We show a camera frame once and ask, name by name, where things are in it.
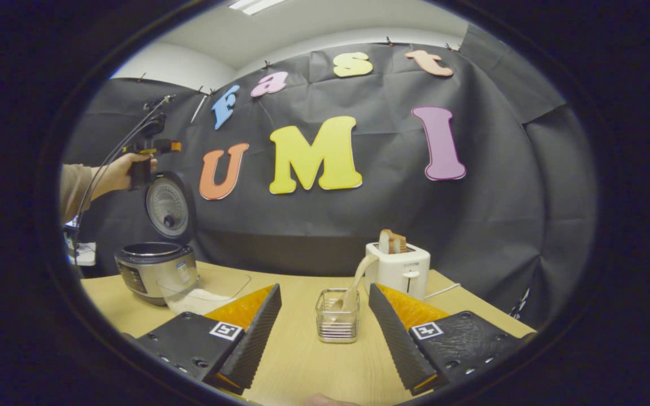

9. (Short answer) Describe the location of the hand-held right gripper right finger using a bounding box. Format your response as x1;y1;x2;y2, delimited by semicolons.
368;284;534;395

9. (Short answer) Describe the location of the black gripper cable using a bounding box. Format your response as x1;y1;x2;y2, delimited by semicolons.
71;96;174;266

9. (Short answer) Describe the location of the white toaster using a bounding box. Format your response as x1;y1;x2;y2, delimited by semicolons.
364;241;432;301

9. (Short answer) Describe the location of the black backdrop cloth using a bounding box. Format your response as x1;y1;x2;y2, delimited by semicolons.
63;23;596;328

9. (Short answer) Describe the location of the ceiling light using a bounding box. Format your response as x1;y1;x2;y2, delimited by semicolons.
229;0;287;16

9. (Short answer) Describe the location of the dark grey rice cooker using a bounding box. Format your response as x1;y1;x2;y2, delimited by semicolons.
115;171;200;307

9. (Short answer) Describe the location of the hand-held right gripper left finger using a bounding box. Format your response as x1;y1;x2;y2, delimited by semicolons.
133;284;282;395

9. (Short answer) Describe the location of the white side table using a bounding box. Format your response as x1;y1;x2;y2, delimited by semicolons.
65;223;98;266

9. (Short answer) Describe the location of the metal wire chopstick holder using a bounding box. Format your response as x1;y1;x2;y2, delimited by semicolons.
315;289;361;343

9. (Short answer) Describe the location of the wooden spoon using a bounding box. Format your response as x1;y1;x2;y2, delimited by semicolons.
331;254;380;323

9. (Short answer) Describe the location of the clear plastic box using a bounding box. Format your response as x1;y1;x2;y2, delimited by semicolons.
159;270;251;315

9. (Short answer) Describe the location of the white toaster cable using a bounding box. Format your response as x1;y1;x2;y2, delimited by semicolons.
425;282;462;300

